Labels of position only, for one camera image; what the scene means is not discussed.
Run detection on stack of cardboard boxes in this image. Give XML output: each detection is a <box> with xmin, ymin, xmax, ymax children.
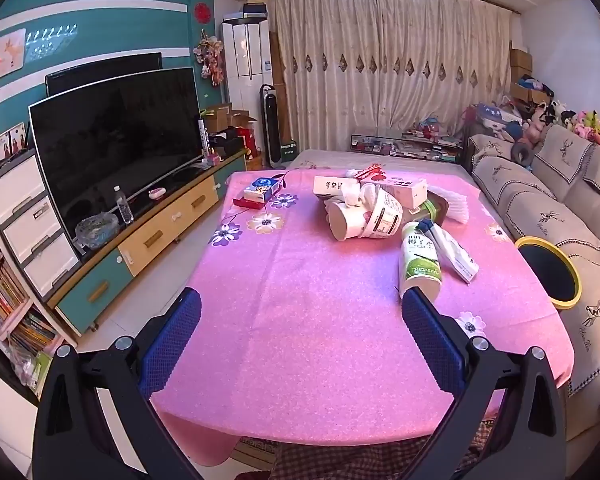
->
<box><xmin>509</xmin><ymin>49</ymin><xmax>551</xmax><ymax>106</ymax></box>

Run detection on white tissue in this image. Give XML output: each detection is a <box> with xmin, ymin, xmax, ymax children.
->
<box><xmin>340</xmin><ymin>180</ymin><xmax>378</xmax><ymax>208</ymax></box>

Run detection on white squeeze tube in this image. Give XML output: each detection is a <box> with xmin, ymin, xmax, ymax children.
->
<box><xmin>422</xmin><ymin>220</ymin><xmax>481</xmax><ymax>283</ymax></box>

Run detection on blue tissue box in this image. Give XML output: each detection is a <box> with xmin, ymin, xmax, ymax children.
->
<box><xmin>232</xmin><ymin>175</ymin><xmax>281</xmax><ymax>208</ymax></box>

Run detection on white instant noodle bowl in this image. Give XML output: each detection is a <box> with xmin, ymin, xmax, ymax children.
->
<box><xmin>357</xmin><ymin>187</ymin><xmax>405</xmax><ymax>240</ymax></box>

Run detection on clear water bottle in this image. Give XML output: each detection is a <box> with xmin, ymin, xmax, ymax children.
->
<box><xmin>114</xmin><ymin>185</ymin><xmax>134</xmax><ymax>225</ymax></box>

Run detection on white paper cup pink leaf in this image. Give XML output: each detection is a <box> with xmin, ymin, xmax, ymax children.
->
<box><xmin>327</xmin><ymin>199</ymin><xmax>368</xmax><ymax>242</ymax></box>

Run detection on open cardboard box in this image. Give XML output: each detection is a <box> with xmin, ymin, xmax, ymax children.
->
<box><xmin>202</xmin><ymin>102</ymin><xmax>258</xmax><ymax>133</ymax></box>

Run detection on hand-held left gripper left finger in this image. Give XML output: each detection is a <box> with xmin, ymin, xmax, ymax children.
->
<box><xmin>32</xmin><ymin>287</ymin><xmax>203</xmax><ymax>480</ymax></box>

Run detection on low glass shelf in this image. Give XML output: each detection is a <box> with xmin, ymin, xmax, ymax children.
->
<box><xmin>350</xmin><ymin>132</ymin><xmax>466</xmax><ymax>163</ymax></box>

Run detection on yellow rimmed dark trash bin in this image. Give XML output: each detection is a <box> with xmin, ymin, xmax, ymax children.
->
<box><xmin>514</xmin><ymin>236</ymin><xmax>582</xmax><ymax>310</ymax></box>

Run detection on cartoon wall poster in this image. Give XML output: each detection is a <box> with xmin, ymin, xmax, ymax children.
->
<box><xmin>0</xmin><ymin>28</ymin><xmax>27</xmax><ymax>88</ymax></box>

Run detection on blue star cushion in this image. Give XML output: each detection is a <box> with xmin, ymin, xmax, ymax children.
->
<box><xmin>475</xmin><ymin>102</ymin><xmax>523</xmax><ymax>133</ymax></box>

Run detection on beige covered sofa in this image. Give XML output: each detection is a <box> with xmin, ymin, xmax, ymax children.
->
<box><xmin>462</xmin><ymin>125</ymin><xmax>600</xmax><ymax>461</ymax></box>

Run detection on bookshelf with books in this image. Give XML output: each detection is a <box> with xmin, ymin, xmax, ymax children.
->
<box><xmin>0</xmin><ymin>200</ymin><xmax>66</xmax><ymax>401</ymax></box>

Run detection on green white drink bottle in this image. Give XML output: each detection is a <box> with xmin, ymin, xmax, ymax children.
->
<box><xmin>399</xmin><ymin>221</ymin><xmax>443</xmax><ymax>306</ymax></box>

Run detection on pink white carton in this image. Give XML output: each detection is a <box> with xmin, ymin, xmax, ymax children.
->
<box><xmin>375</xmin><ymin>178</ymin><xmax>428</xmax><ymax>208</ymax></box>

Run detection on red snack packet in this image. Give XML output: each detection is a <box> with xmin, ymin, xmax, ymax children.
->
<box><xmin>355</xmin><ymin>164</ymin><xmax>398</xmax><ymax>183</ymax></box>

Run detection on photo frames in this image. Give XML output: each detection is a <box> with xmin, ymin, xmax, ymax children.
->
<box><xmin>0</xmin><ymin>122</ymin><xmax>28</xmax><ymax>171</ymax></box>

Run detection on white drawer unit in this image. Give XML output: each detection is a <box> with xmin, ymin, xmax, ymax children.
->
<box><xmin>0</xmin><ymin>149</ymin><xmax>81</xmax><ymax>301</ymax></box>

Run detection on black tower fan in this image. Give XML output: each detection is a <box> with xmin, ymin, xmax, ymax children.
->
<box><xmin>260</xmin><ymin>83</ymin><xmax>284</xmax><ymax>168</ymax></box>

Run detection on checkered cloth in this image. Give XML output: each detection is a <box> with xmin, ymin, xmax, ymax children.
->
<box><xmin>270</xmin><ymin>435</ymin><xmax>501</xmax><ymax>480</ymax></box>

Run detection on wooden teal television cabinet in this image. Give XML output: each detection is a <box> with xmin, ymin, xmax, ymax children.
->
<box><xmin>47</xmin><ymin>152</ymin><xmax>248</xmax><ymax>336</ymax></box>

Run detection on hanging flower decoration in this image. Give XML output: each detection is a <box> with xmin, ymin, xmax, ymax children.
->
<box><xmin>193</xmin><ymin>30</ymin><xmax>226</xmax><ymax>86</ymax></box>

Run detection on green lid clear container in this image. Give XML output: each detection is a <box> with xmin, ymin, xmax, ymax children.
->
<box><xmin>410</xmin><ymin>199</ymin><xmax>438</xmax><ymax>221</ymax></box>

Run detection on beige patterned curtain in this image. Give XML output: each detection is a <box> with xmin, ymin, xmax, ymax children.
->
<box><xmin>262</xmin><ymin>0</ymin><xmax>513</xmax><ymax>153</ymax></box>

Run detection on grey neck pillow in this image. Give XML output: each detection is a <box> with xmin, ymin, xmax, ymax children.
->
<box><xmin>511</xmin><ymin>140</ymin><xmax>535</xmax><ymax>165</ymax></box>

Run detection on brown ribbed plastic piece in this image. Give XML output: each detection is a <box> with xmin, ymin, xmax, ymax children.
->
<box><xmin>427</xmin><ymin>187</ymin><xmax>451</xmax><ymax>226</ymax></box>

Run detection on pink floral tablecloth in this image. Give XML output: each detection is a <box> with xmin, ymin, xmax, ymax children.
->
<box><xmin>150</xmin><ymin>167</ymin><xmax>576</xmax><ymax>466</ymax></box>

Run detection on brown tall cardboard panel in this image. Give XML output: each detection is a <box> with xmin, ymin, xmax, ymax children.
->
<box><xmin>269</xmin><ymin>30</ymin><xmax>288</xmax><ymax>141</ymax></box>

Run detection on red gift bag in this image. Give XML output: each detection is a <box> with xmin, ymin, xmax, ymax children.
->
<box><xmin>237</xmin><ymin>127</ymin><xmax>261</xmax><ymax>158</ymax></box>

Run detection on white long printed box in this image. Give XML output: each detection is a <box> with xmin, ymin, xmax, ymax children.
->
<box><xmin>313</xmin><ymin>175</ymin><xmax>361</xmax><ymax>196</ymax></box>

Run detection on pile of plush toys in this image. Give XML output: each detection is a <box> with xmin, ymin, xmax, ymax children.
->
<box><xmin>522</xmin><ymin>100</ymin><xmax>600</xmax><ymax>153</ymax></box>

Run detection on white pleated paper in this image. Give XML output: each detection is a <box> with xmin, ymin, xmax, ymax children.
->
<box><xmin>432</xmin><ymin>185</ymin><xmax>476</xmax><ymax>225</ymax></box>

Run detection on large curved television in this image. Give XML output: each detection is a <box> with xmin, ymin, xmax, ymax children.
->
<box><xmin>28</xmin><ymin>66</ymin><xmax>204</xmax><ymax>261</ymax></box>

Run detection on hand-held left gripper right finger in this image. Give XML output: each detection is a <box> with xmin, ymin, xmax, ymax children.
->
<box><xmin>401</xmin><ymin>287</ymin><xmax>567</xmax><ymax>480</ymax></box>

